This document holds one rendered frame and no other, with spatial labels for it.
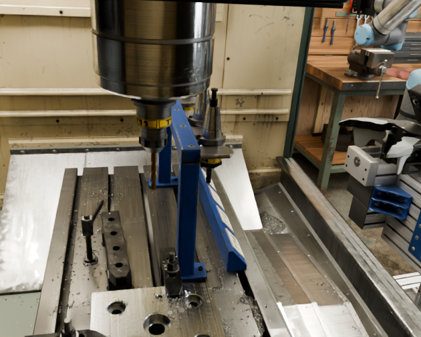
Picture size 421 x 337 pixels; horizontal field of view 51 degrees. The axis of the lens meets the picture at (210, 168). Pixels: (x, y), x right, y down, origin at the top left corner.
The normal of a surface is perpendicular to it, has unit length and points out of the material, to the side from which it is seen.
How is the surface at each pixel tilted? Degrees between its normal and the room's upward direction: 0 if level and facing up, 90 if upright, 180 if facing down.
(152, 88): 90
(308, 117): 90
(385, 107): 90
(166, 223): 0
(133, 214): 0
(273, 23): 90
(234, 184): 24
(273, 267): 8
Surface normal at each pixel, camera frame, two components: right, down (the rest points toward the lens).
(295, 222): -0.23, -0.84
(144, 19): -0.01, 0.45
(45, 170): 0.14, -0.63
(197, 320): 0.06, -0.89
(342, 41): 0.29, 0.44
